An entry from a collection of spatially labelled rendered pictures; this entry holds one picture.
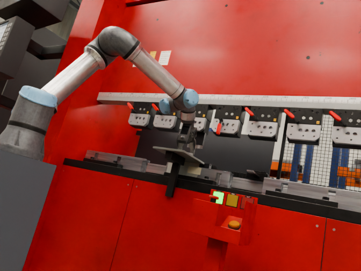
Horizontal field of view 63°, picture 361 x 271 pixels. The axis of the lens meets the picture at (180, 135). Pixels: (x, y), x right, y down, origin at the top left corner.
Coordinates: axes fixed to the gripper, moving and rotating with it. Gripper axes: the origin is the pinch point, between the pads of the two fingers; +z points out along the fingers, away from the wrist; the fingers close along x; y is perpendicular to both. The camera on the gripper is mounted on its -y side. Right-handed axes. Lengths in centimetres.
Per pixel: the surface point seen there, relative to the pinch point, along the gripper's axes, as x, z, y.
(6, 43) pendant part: 111, -53, 0
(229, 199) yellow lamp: -30.6, -2.2, -33.6
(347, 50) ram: -71, -54, 36
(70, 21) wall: 583, -18, 631
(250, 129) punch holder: -30.8, -14.3, 12.8
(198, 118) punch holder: -0.3, -13.6, 20.5
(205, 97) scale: -1.5, -24.1, 29.5
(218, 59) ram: -5, -43, 45
